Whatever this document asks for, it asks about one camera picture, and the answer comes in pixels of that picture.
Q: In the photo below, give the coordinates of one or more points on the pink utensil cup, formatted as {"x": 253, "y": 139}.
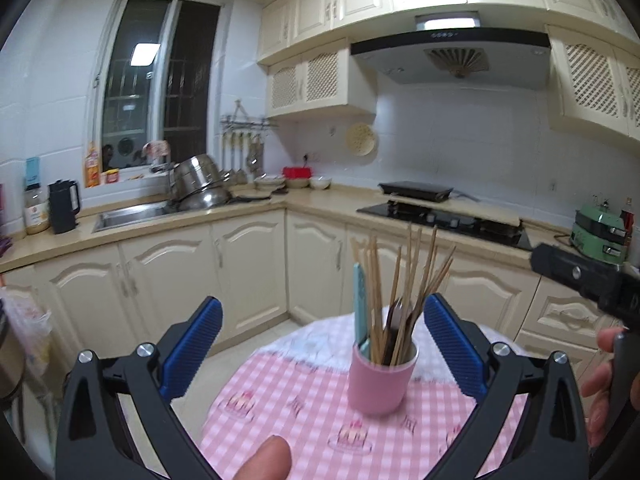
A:
{"x": 377, "y": 390}

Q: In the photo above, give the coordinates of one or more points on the steel sink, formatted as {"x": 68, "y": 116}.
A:
{"x": 114, "y": 219}

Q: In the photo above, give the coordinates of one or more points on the black induction cooker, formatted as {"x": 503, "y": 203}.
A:
{"x": 417, "y": 191}

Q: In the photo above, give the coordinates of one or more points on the black range hood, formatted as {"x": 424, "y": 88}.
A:
{"x": 476, "y": 54}

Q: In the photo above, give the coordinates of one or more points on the steel pot upside down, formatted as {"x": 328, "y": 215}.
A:
{"x": 196, "y": 184}

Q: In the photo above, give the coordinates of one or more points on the black fork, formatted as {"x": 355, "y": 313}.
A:
{"x": 396, "y": 333}

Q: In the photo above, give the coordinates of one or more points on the green electric cooker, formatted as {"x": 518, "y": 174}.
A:
{"x": 598, "y": 234}

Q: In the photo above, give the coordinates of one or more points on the white bowl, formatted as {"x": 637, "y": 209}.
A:
{"x": 320, "y": 183}

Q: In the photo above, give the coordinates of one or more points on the pink checked tablecloth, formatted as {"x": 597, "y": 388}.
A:
{"x": 275, "y": 396}

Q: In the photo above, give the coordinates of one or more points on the cream cabinets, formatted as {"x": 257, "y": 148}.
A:
{"x": 325, "y": 55}
{"x": 263, "y": 266}

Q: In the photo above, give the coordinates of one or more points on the upper cream cabinets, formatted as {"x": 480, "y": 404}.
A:
{"x": 325, "y": 55}

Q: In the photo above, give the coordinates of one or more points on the black gas stove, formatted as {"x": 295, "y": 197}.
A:
{"x": 463, "y": 224}

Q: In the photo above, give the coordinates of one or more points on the person's right hand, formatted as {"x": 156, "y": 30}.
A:
{"x": 596, "y": 387}

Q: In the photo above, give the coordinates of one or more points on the hanging utensil rack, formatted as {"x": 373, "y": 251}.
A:
{"x": 242, "y": 146}

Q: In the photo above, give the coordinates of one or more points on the orange bottle on sill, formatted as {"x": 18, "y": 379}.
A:
{"x": 92, "y": 167}

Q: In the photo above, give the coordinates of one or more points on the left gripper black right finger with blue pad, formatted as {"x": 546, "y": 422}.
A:
{"x": 550, "y": 440}

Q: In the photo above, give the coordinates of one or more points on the person's left thumb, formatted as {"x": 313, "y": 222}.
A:
{"x": 271, "y": 461}

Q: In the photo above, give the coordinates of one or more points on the round beige wall trivet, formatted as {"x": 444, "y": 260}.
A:
{"x": 360, "y": 139}

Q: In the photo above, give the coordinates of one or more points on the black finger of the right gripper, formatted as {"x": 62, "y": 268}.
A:
{"x": 614, "y": 288}

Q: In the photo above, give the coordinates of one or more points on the window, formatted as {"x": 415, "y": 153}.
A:
{"x": 154, "y": 83}

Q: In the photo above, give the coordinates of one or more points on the red container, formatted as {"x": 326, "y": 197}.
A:
{"x": 297, "y": 172}

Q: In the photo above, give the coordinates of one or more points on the teal knife sheath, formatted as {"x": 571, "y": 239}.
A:
{"x": 361, "y": 320}

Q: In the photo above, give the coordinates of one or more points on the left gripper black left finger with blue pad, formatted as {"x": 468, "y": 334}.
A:
{"x": 94, "y": 441}

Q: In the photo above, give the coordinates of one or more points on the black electric kettle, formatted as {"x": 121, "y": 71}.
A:
{"x": 64, "y": 205}

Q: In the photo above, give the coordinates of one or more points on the lower cream cabinets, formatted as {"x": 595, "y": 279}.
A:
{"x": 263, "y": 266}

